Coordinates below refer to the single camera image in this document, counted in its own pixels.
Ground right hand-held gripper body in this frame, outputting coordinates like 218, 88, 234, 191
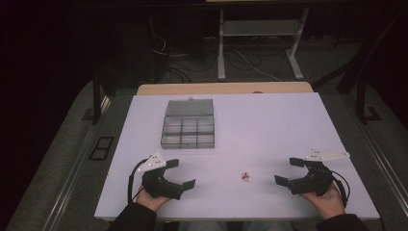
288, 147, 351, 197

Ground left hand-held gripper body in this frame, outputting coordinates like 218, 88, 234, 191
138, 151, 185, 201

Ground person's left hand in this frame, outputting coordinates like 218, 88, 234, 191
136, 185, 171, 213

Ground person's right hand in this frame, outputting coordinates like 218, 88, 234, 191
300, 182, 347, 221

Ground clear plastic compartment box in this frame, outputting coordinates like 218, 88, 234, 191
160, 97, 216, 150

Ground black metal stand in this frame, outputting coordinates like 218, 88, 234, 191
90, 68, 113, 126
336, 13, 383, 125

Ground white metal stand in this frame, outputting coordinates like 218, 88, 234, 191
217, 7, 311, 82

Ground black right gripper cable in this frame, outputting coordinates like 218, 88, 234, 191
331, 169, 351, 209

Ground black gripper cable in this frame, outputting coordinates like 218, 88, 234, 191
331, 169, 351, 209
127, 158, 149, 205

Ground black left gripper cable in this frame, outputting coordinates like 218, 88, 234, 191
127, 158, 149, 205

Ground black rectangular floor frame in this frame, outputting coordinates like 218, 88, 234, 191
88, 136, 115, 162

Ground metal floor rail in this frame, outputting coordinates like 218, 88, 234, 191
40, 95, 113, 231
355, 119, 408, 208

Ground black floor cables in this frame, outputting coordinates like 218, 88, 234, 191
165, 52, 219, 84

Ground white floor cable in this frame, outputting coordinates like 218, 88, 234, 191
236, 47, 283, 83

